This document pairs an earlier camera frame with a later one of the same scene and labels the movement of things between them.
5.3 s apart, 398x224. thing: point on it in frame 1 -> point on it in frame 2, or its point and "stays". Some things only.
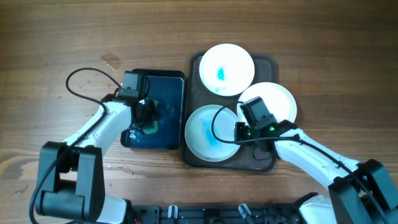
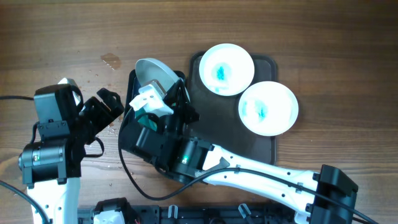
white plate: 199,137 -> 148,70
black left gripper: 150,110 -> 104,115
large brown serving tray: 196,96 stays
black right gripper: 241,133 -> 181,106
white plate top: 226,70 stays
